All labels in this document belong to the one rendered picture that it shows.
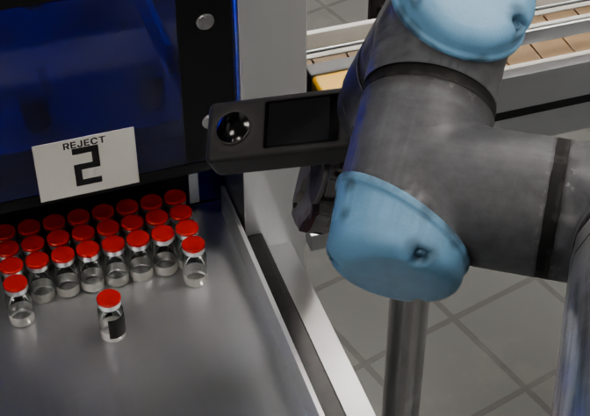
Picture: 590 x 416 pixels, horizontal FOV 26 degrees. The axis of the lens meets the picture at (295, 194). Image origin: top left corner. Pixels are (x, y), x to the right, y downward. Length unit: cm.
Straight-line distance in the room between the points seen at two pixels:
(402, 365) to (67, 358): 63
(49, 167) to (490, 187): 51
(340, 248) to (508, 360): 167
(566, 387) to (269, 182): 69
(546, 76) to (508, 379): 101
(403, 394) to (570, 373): 119
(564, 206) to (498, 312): 175
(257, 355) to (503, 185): 49
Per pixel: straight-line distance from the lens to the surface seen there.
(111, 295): 110
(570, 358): 51
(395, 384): 167
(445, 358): 230
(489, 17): 69
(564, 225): 65
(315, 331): 112
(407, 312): 157
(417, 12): 68
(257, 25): 105
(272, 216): 118
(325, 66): 117
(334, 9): 317
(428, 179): 65
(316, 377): 106
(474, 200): 65
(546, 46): 140
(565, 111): 140
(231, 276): 117
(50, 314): 115
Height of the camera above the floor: 170
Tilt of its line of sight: 41 degrees down
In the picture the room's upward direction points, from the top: straight up
